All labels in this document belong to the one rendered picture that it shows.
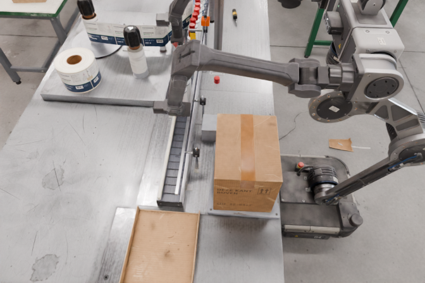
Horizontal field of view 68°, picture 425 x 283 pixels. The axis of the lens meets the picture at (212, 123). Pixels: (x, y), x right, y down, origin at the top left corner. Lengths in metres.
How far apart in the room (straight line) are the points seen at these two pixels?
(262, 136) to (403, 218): 1.60
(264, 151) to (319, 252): 1.23
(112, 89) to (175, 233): 0.85
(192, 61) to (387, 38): 0.59
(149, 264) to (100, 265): 0.18
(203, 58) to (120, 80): 1.02
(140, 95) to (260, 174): 0.85
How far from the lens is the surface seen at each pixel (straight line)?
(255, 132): 1.23
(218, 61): 0.86
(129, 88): 1.76
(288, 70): 0.95
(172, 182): 1.38
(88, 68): 1.73
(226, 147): 1.18
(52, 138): 1.73
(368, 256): 2.40
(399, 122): 1.54
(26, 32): 4.11
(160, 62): 1.88
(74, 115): 1.79
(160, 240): 1.34
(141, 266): 1.32
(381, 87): 1.03
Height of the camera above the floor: 2.10
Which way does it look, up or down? 52 degrees down
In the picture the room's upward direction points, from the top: 1 degrees clockwise
